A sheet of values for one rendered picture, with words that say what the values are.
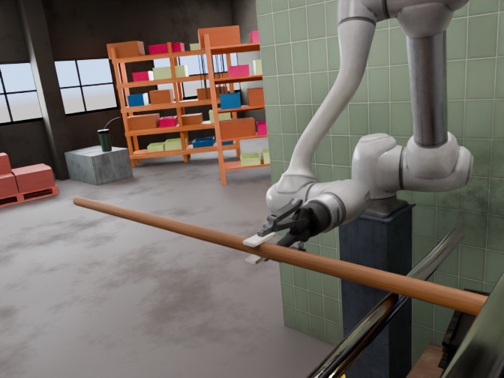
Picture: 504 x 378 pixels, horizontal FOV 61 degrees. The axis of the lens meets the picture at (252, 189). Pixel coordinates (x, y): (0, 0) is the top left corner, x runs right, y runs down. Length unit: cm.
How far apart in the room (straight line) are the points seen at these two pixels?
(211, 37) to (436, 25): 493
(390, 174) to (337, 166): 64
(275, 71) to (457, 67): 88
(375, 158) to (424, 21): 51
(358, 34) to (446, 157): 51
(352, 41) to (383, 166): 51
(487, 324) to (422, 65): 114
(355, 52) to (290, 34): 105
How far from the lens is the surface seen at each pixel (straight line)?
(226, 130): 604
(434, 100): 137
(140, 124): 826
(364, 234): 161
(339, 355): 60
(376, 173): 155
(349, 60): 118
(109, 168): 736
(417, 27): 124
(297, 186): 115
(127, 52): 824
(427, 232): 204
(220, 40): 601
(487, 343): 19
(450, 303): 69
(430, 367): 157
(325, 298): 248
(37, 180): 714
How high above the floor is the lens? 154
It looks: 15 degrees down
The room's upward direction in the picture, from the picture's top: 6 degrees counter-clockwise
